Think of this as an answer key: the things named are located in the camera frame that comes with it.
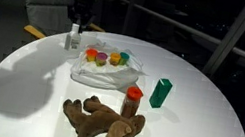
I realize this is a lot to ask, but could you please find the grey chair with wooden armrests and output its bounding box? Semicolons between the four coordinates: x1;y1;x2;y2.
12;0;112;52

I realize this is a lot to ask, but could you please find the green carton box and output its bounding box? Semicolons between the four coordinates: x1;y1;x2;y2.
147;75;175;112

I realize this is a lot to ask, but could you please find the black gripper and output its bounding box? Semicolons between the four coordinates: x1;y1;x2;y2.
66;0;99;36

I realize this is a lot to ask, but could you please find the white plastic bag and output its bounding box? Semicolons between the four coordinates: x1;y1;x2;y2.
67;35;151;97

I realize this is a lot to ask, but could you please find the spice jar with red lid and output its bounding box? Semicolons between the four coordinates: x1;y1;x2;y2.
119;84;145;121

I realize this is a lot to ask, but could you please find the dough tub with orange lid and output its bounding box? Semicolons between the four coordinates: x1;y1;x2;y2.
83;47;100;65

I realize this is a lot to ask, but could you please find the white plastic bottle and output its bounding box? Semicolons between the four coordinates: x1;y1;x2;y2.
63;21;85;54

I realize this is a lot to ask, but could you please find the dough tub with yellow lid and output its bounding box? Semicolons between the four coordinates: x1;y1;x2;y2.
108;51;123;68

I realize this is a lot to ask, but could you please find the grey horizontal window railing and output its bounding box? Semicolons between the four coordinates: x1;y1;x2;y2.
99;0;245;70

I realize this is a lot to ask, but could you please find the dough tub with purple lid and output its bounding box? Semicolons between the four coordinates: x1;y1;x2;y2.
94;51;110;69

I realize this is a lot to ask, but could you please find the grey window frame post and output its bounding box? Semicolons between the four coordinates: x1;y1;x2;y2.
201;0;245;83

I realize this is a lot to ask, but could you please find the dough tub with teal lid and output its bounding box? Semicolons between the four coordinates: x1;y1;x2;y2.
118;51;131;67

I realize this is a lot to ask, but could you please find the brown plush teddy bear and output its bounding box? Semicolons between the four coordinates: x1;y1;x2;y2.
56;90;150;137

